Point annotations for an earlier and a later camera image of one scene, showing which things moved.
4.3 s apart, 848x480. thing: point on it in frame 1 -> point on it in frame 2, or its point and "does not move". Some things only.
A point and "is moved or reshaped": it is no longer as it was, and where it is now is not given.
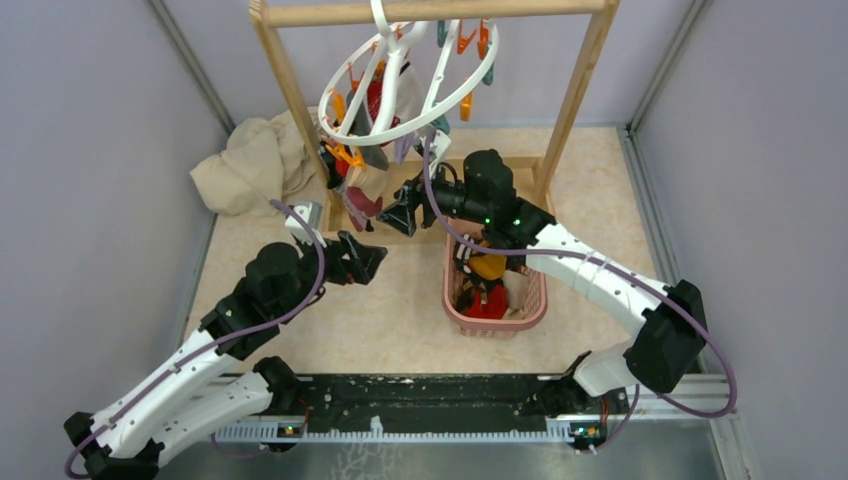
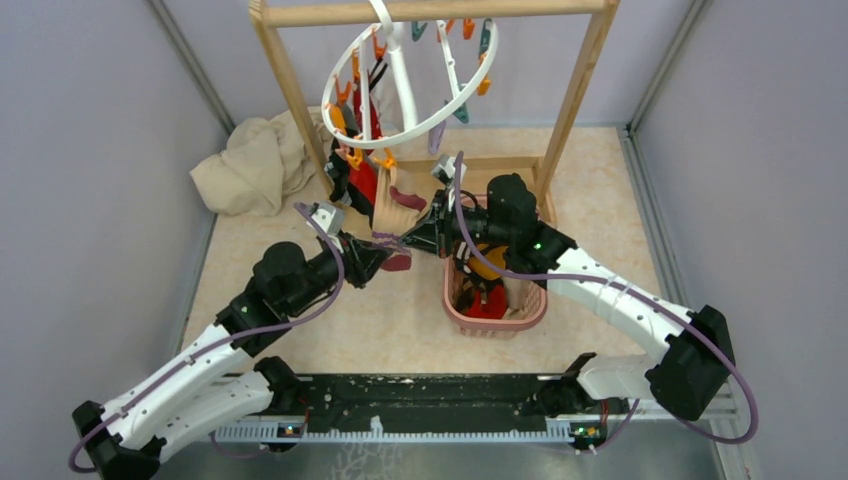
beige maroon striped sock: [363, 189] -> [396, 207]
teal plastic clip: [489, 77] -> [462, 113]
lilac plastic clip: [401, 147] is moved or reshaped
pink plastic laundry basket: [495, 329] does not move
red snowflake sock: [374, 95] -> [375, 122]
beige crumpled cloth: [261, 161] does not move
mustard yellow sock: [488, 266] does not move
